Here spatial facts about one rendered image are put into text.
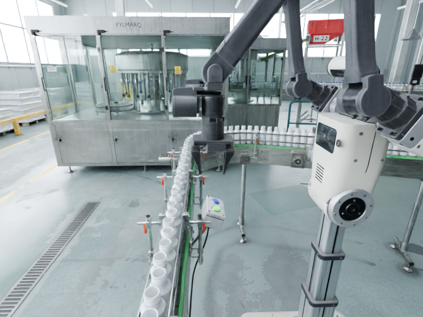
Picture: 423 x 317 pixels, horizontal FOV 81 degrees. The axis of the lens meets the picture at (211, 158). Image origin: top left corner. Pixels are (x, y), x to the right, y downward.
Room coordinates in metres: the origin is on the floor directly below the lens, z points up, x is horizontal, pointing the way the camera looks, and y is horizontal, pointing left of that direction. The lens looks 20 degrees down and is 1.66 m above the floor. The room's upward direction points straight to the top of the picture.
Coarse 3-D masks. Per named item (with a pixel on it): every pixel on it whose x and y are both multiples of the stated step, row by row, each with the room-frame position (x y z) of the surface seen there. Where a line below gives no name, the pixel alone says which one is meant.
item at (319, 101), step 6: (318, 84) 1.09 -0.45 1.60; (318, 90) 1.07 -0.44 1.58; (324, 90) 1.07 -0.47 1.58; (330, 90) 1.07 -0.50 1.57; (336, 90) 1.06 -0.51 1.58; (312, 96) 1.07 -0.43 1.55; (318, 96) 1.07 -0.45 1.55; (324, 96) 1.06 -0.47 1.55; (330, 96) 1.06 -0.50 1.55; (312, 102) 1.08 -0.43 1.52; (318, 102) 1.07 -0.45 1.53; (324, 102) 1.06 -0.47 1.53; (312, 108) 1.12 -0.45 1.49; (318, 108) 1.09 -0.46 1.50
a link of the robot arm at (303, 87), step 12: (288, 0) 1.09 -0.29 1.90; (288, 12) 1.09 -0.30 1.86; (288, 24) 1.09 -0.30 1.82; (300, 24) 1.09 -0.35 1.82; (288, 36) 1.10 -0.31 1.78; (300, 36) 1.09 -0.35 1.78; (288, 48) 1.10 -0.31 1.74; (300, 48) 1.08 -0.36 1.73; (288, 60) 1.11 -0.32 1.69; (300, 60) 1.08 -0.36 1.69; (288, 72) 1.12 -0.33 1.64; (300, 72) 1.07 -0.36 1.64; (288, 84) 1.12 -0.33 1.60; (300, 84) 1.05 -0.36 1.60; (300, 96) 1.04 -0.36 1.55
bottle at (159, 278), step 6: (156, 270) 0.51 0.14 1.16; (162, 270) 0.52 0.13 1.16; (156, 276) 0.51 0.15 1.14; (162, 276) 0.49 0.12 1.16; (150, 282) 0.51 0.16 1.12; (156, 282) 0.49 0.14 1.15; (162, 282) 0.49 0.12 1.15; (168, 282) 0.50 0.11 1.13; (162, 288) 0.48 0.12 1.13; (168, 288) 0.49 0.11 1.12; (162, 294) 0.48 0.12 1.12; (168, 294) 0.48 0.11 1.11; (168, 300) 0.48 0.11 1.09; (168, 306) 0.48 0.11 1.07
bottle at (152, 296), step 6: (150, 288) 0.46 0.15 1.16; (156, 288) 0.46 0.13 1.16; (144, 294) 0.44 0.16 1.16; (150, 294) 0.46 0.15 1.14; (156, 294) 0.46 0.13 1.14; (144, 300) 0.43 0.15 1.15; (150, 300) 0.42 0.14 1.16; (156, 300) 0.43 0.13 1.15; (162, 300) 0.45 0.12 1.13; (144, 306) 0.43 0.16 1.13; (150, 306) 0.42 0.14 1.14; (156, 306) 0.43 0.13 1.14; (162, 306) 0.44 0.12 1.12; (162, 312) 0.43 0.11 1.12
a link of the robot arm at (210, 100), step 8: (200, 96) 0.59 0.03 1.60; (208, 96) 0.60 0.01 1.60; (216, 96) 0.60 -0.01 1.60; (224, 96) 0.61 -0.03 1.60; (208, 104) 0.59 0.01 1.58; (216, 104) 0.59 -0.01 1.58; (224, 104) 0.60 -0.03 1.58; (208, 112) 0.59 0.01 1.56; (216, 112) 0.59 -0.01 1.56; (224, 112) 0.61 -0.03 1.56
